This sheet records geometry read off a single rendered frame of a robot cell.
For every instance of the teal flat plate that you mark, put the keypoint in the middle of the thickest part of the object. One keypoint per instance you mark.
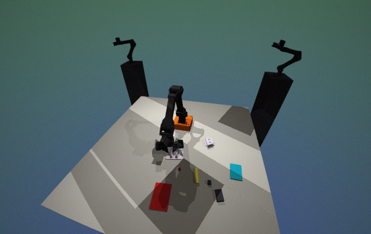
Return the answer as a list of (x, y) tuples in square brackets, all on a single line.
[(235, 172)]

